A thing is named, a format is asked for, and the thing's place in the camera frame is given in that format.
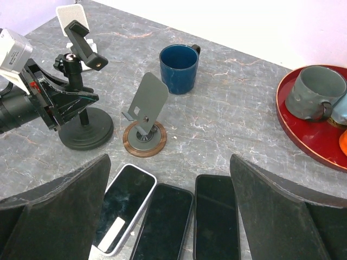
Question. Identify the red round tray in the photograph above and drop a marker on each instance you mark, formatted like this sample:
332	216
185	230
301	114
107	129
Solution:
319	140

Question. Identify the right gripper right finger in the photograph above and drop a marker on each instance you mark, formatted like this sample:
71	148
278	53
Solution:
284	220

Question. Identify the black round base stand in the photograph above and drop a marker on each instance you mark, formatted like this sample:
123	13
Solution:
89	128

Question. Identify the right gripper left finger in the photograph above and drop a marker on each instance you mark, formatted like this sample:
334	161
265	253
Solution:
56	220

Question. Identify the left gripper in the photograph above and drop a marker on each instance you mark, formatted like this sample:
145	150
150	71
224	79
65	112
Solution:
67	101

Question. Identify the white folding phone stand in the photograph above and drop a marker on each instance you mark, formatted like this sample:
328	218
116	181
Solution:
74	25

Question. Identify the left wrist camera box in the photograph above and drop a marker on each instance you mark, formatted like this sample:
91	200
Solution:
15	52

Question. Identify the phone with lilac case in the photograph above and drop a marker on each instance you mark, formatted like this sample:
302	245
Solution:
124	199

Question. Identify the round wooden base stand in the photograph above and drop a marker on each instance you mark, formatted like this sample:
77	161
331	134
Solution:
145	136

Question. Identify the grey mug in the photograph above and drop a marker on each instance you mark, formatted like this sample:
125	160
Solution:
315	92

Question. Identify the light blue mug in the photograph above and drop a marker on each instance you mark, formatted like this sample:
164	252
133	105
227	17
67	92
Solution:
339	112

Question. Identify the orange mug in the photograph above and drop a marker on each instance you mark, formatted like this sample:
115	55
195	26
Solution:
343	142

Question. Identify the dark blue mug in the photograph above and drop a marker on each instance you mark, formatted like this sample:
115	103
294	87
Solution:
178	67

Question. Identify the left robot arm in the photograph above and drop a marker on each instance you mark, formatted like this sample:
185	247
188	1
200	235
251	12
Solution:
16	108

